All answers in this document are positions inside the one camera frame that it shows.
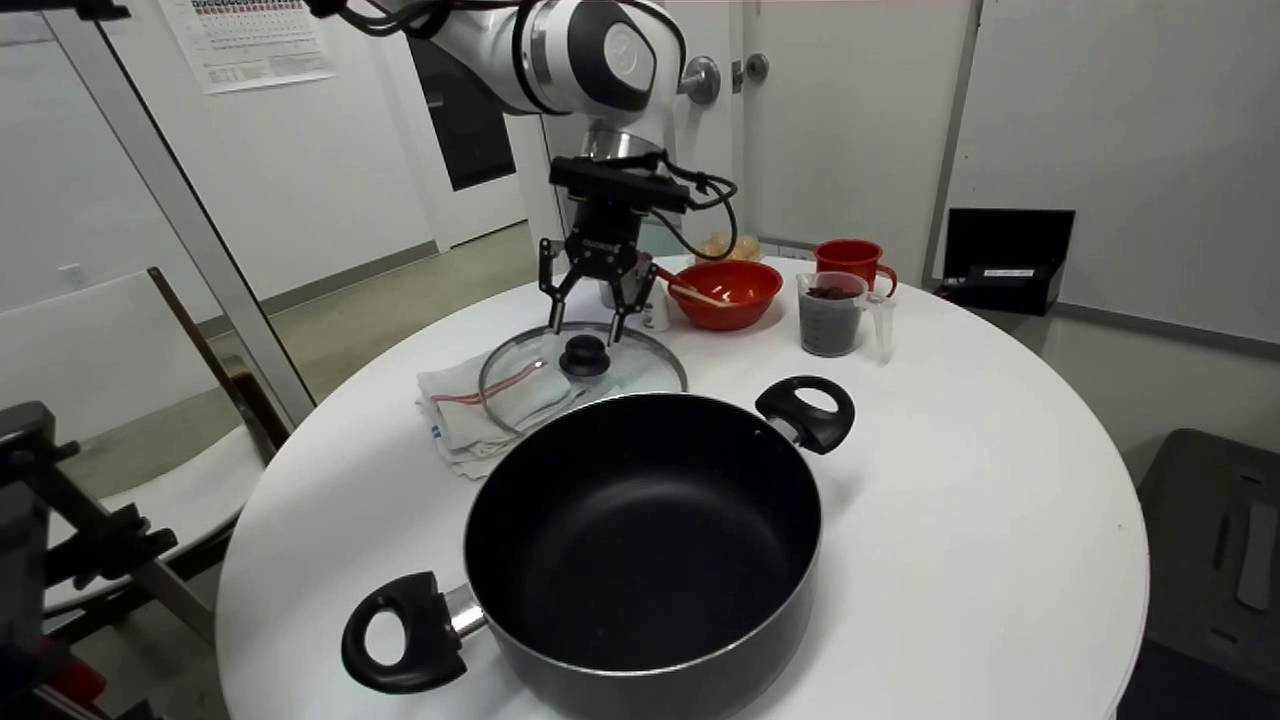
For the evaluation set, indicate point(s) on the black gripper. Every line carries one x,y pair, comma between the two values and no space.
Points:
610,243

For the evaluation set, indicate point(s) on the glass pot lid black knob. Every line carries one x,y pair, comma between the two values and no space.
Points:
586,356

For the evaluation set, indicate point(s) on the white black Franka robot arm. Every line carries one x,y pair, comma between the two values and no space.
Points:
574,52

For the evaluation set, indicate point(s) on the wooden spoon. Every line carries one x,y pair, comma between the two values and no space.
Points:
692,290

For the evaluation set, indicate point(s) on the pale yellow round potato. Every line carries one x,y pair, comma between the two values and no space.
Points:
727,250

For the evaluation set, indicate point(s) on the red plastic bowl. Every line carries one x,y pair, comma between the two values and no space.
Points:
747,302

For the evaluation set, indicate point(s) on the white towel with red stripe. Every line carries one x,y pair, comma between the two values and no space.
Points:
445,430

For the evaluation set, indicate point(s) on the clear cup with dark contents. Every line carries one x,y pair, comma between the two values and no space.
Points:
828,326

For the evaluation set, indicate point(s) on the red cup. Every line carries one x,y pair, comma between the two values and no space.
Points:
853,262

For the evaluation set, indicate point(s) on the grey metal pole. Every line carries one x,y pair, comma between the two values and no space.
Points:
175,200

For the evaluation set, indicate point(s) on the black clamp stand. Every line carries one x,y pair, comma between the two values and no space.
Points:
53,532

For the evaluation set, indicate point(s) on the black box with slots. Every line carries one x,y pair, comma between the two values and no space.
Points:
1214,587

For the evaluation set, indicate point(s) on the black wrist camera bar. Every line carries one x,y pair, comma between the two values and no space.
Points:
620,183

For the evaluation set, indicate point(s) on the dark rectangular wall panel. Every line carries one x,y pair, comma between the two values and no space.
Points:
466,124

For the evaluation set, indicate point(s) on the white paper wall poster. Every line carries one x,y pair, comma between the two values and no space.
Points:
253,41

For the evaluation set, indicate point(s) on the white panel with wooden frame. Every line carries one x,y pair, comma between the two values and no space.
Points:
95,362

